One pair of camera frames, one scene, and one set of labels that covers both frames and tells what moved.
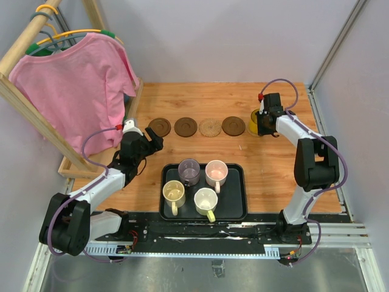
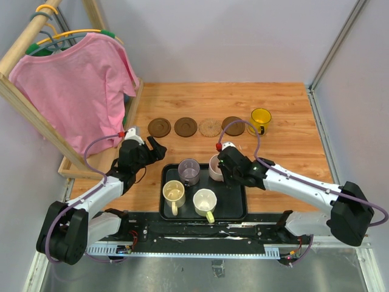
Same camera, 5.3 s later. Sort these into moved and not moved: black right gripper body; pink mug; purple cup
Moved: black right gripper body; pink mug
Not moved: purple cup
